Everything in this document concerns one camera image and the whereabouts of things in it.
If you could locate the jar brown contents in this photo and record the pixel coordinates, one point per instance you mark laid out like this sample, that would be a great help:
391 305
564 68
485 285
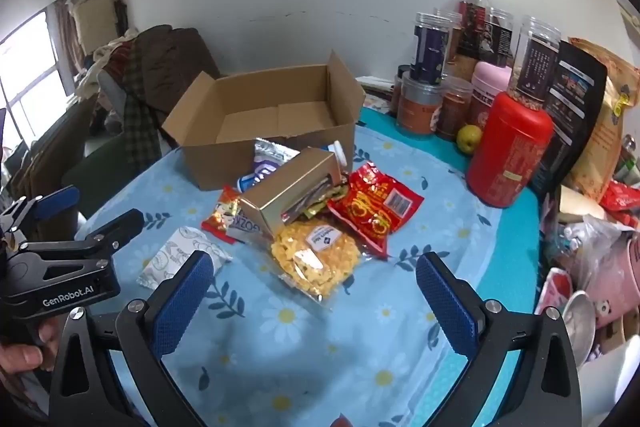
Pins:
452 112

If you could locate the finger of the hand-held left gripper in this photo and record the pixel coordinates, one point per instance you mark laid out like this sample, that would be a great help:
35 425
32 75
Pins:
57 199
120 224

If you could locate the clear jar dark label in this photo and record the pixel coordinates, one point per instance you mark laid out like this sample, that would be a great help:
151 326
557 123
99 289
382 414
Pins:
500 37

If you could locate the large red snack bag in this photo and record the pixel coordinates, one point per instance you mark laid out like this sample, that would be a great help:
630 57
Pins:
370 207

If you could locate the pile of clothes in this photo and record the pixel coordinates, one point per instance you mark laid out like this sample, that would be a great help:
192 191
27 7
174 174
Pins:
170 62

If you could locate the white pillow snack packet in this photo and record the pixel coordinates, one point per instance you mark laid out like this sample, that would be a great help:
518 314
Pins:
170 257

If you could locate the beige cushion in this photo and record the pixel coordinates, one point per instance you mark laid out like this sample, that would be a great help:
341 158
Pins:
95 22

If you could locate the kraft paper bag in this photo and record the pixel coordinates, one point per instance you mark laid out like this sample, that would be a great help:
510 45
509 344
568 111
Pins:
607 132

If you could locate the window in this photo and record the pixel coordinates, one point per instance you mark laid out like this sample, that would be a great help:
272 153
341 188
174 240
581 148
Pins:
30 57

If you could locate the metal bowl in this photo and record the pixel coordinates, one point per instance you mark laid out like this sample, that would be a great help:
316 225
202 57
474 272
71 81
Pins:
580 327

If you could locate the flat cardboard sheets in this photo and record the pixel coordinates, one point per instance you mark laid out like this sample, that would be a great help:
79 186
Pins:
55 142

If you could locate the blue white tube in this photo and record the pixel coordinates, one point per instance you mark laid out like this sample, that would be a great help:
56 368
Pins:
339 155

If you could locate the person's left hand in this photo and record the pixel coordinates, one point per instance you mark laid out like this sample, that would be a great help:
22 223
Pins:
20 357

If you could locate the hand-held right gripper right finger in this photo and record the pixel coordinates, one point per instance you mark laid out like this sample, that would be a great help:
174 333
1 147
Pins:
445 302

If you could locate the small gold cardboard box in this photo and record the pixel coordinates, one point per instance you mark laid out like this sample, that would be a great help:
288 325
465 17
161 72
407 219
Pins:
280 192

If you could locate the small red cartoon snack packet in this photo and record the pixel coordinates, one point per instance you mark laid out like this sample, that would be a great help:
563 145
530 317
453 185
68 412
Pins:
219 212

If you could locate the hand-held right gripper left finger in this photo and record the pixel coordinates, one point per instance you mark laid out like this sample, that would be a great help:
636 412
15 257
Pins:
185 302

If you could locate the green brown snack packet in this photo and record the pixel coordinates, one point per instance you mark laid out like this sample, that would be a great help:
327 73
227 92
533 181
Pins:
322 206

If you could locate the red canister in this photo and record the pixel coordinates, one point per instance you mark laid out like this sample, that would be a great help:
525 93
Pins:
505 152

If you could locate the clear jar black label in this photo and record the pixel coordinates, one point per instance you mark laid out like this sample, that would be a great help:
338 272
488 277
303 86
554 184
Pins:
532 67

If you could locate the silver purple snack packet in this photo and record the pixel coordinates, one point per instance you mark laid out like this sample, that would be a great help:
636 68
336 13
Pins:
272 162

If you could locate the blue floral tablecloth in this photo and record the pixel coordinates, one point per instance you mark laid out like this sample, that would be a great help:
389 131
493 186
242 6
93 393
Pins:
310 357

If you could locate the pink white package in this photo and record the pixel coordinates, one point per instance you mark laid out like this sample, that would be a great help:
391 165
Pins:
552 289

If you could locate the clear plastic bag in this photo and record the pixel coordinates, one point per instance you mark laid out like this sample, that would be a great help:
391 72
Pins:
595 232

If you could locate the stack of papers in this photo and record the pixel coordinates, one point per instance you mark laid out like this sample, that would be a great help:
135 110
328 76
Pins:
375 84

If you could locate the pink bottle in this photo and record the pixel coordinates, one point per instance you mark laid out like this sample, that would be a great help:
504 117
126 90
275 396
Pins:
490 82

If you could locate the black foil bag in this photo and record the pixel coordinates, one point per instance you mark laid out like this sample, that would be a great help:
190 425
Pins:
570 117

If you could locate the clear bag of yellow snacks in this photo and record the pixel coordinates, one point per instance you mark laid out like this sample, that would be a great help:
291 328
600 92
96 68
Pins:
310 267

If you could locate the dark green chair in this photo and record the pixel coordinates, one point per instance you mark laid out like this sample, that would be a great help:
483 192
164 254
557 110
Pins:
110 167

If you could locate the brown cardboard box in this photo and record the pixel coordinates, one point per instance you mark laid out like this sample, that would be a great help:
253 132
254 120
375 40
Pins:
210 167

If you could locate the clear jar purple label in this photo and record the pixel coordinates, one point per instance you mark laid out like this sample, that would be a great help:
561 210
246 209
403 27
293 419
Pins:
430 47

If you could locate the yellow green apple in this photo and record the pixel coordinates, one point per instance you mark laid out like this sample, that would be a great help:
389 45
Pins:
469 138

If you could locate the white board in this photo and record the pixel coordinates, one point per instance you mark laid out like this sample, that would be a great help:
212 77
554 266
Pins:
560 2

